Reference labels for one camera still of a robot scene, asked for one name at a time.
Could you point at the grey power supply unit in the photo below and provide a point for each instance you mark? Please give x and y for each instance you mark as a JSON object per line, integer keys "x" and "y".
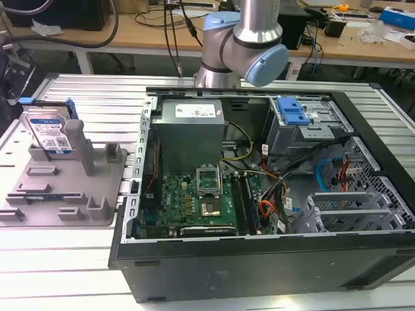
{"x": 191, "y": 136}

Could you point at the grey metal disk bay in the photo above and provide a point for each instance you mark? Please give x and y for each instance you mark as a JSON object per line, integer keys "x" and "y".
{"x": 350, "y": 210}

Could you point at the small black box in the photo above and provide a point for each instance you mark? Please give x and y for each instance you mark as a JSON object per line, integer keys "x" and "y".
{"x": 335, "y": 26}

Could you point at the black graphics card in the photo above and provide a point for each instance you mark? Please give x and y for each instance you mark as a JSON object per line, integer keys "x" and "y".
{"x": 207, "y": 231}

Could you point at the black computer tower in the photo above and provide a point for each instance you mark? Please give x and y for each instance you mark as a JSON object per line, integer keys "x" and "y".
{"x": 293, "y": 27}

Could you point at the grey plastic parts rack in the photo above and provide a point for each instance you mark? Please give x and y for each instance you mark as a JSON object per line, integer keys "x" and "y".
{"x": 65, "y": 181}

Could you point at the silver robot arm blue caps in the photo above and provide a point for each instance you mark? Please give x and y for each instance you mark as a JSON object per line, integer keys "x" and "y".
{"x": 249, "y": 39}

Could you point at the silver drive cage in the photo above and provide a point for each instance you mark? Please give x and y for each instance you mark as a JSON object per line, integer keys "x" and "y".
{"x": 304, "y": 129}

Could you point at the green Dell motherboard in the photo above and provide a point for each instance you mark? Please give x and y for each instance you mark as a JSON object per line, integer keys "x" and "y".
{"x": 201, "y": 207}

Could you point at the black box on desk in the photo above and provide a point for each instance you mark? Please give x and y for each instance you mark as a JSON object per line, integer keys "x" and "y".
{"x": 58, "y": 14}

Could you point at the black RAM slot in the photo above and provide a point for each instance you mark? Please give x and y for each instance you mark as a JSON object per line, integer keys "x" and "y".
{"x": 251, "y": 202}
{"x": 239, "y": 201}

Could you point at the wooden desk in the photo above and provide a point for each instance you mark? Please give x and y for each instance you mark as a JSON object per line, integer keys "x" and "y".
{"x": 155, "y": 32}

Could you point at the blue drive latch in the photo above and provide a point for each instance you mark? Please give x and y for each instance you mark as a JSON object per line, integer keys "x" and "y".
{"x": 293, "y": 111}

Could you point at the hard disk in blue carrier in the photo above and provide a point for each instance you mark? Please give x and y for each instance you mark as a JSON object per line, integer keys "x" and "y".
{"x": 48, "y": 128}

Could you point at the black open PC case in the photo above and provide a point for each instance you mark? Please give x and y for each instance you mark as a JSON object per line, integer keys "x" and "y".
{"x": 259, "y": 259}

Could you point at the CPU socket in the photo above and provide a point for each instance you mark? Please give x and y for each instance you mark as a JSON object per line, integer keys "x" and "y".
{"x": 210, "y": 209}

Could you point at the blue cardboard box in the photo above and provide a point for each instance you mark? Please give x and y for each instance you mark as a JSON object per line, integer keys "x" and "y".
{"x": 398, "y": 16}

